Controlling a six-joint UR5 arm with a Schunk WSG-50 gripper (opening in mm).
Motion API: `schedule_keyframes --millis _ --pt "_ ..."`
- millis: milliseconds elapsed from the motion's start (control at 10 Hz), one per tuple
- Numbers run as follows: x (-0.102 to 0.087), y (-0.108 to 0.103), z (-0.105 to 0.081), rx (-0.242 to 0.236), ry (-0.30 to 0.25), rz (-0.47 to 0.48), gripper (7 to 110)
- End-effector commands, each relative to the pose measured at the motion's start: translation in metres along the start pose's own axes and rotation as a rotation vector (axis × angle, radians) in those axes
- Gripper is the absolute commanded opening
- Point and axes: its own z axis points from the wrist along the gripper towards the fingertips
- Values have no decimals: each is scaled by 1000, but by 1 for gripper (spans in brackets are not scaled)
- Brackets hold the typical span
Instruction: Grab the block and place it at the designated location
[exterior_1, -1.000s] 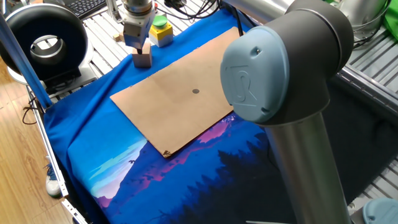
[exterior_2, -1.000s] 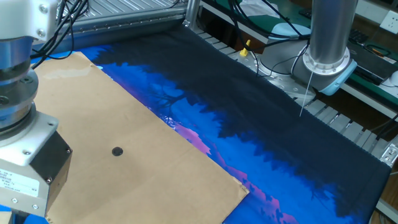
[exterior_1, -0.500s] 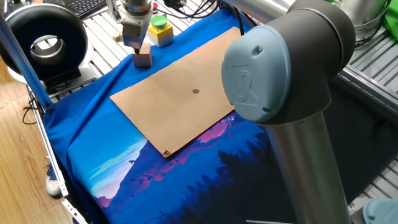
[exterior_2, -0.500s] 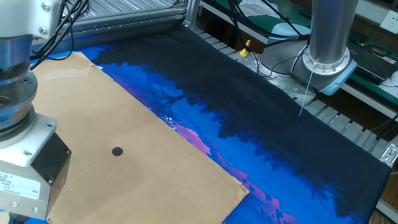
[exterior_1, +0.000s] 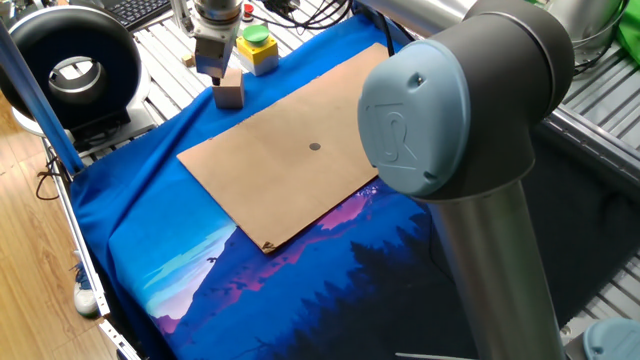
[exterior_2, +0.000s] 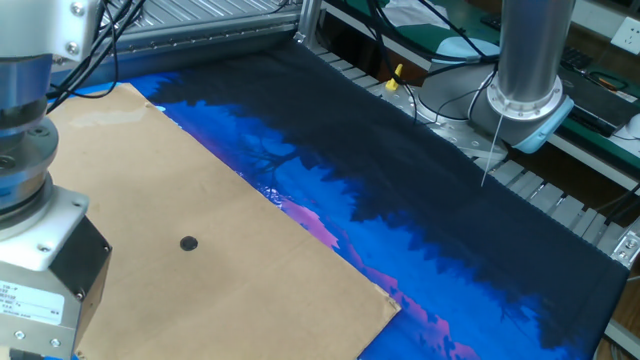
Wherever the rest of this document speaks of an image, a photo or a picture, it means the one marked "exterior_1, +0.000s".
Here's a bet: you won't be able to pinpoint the silver metal gripper body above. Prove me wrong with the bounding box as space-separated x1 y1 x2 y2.
194 36 237 79

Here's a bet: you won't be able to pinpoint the large wooden cube block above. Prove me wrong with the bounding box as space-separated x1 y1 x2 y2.
211 67 247 111

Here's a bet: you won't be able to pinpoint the yellow box green push button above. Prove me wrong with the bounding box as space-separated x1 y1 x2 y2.
235 23 280 77

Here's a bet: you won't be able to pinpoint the black keyboard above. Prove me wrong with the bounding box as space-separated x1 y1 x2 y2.
102 0 174 32

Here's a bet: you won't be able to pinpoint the brown cardboard sheet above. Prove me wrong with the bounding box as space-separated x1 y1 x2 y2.
177 42 392 255

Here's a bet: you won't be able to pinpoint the blue landscape print cloth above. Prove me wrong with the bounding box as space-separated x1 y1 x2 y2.
69 12 640 360

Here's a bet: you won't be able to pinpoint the blue slanted pole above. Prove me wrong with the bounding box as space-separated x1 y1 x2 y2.
0 22 85 176

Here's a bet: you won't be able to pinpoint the white blue sneaker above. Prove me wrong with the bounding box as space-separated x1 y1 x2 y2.
72 249 101 319

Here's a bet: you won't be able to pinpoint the white zip tie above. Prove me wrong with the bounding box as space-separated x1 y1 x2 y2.
394 351 479 360

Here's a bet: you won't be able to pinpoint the silver metal cone base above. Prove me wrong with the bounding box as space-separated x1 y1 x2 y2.
544 0 627 66

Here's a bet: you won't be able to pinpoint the green fabric bag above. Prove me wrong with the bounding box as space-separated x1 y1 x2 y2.
615 0 640 66

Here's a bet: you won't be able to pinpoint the silver aluminium post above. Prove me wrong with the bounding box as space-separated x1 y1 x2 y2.
169 0 195 37

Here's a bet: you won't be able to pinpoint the black cable bundle with plug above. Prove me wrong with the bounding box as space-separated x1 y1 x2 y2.
257 0 354 32

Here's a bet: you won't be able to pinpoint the black ring shaped device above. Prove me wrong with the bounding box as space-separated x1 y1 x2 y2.
0 4 159 151

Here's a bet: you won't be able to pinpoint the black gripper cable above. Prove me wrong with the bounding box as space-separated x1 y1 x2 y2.
349 0 397 57

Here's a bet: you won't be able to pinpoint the dark cord loop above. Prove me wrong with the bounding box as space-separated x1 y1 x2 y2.
34 157 65 202

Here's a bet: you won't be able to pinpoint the white table edge rail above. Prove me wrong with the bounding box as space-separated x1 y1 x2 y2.
42 137 141 360

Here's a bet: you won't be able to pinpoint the black looped table cables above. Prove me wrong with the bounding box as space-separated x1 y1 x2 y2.
572 0 631 77

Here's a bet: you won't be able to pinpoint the aluminium frame rail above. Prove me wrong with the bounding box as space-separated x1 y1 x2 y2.
534 107 640 189

